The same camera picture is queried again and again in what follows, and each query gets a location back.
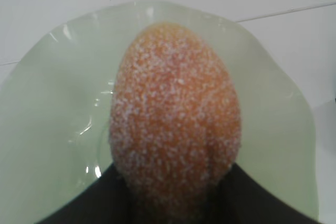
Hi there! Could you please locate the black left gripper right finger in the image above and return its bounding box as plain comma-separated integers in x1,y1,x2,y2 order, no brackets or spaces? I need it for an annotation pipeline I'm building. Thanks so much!
217,164,318,224

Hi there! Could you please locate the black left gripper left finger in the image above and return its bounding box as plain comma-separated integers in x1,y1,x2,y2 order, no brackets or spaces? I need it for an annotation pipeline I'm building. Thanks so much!
39,164,134,224

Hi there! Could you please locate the sugared bread roll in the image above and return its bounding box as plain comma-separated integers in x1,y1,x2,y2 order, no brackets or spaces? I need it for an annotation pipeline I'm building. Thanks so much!
109,22,242,223

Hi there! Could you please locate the frosted green glass bowl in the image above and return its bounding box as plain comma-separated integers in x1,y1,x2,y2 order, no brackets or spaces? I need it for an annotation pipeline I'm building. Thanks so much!
1,1,319,223

